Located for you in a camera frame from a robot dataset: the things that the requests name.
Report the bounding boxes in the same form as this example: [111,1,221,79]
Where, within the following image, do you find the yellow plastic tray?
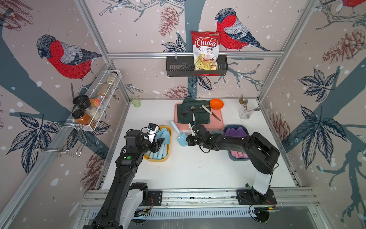
[144,126,172,162]

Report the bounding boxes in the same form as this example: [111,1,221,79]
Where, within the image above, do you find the purple shovel pink handle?
[225,127,248,137]

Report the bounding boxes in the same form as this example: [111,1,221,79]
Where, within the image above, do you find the small green glass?
[130,95,141,108]

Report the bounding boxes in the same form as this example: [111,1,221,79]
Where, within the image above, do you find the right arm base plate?
[236,188,277,205]

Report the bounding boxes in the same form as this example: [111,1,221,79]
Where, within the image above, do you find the black wire basket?
[166,56,228,77]

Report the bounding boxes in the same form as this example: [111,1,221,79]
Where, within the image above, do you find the orange spice jar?
[71,109,93,125]

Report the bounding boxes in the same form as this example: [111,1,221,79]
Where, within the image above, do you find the dark metal spoon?
[182,106,202,116]

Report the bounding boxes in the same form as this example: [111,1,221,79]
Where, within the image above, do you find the light blue shovel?
[171,121,188,147]
[144,127,171,162]

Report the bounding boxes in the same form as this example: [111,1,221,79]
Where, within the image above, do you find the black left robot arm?
[84,125,164,229]

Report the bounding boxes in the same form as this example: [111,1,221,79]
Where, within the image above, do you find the teal storage box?
[224,125,249,161]

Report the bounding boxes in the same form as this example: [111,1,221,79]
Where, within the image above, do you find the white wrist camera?
[147,123,160,143]
[188,123,195,136]

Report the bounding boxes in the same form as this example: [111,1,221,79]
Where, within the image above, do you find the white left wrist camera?
[147,123,160,143]

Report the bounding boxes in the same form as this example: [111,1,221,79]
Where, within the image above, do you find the black lid spice jar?
[72,95,91,110]

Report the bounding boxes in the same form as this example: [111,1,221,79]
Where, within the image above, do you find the white handled knife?
[201,105,222,122]

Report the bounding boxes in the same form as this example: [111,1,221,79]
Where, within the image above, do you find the orange bowl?
[210,98,224,110]

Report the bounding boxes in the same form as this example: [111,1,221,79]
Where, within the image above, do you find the clear cup with utensils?
[239,95,260,119]

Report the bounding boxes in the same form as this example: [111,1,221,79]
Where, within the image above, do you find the white wire spice rack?
[72,70,121,132]

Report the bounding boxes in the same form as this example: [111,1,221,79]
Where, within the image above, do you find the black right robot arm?
[186,124,280,205]

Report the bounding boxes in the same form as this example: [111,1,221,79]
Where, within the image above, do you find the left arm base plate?
[129,182,163,207]

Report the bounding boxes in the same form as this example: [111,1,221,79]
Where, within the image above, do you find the Chuba cassava chips bag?
[191,31,221,71]

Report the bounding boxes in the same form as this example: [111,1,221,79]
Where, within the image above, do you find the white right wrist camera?
[188,123,195,136]

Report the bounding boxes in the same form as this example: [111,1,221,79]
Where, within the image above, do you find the dark green cloth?
[177,97,211,124]

